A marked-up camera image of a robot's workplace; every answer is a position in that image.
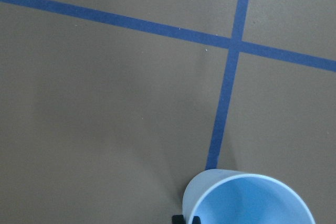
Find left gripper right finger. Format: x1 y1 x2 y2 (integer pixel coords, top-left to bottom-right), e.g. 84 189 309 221
192 216 200 224

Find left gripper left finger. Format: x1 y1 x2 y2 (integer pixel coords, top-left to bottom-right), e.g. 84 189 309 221
172 215 184 224

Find blue cup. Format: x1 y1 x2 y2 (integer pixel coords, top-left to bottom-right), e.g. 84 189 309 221
182 169 315 223

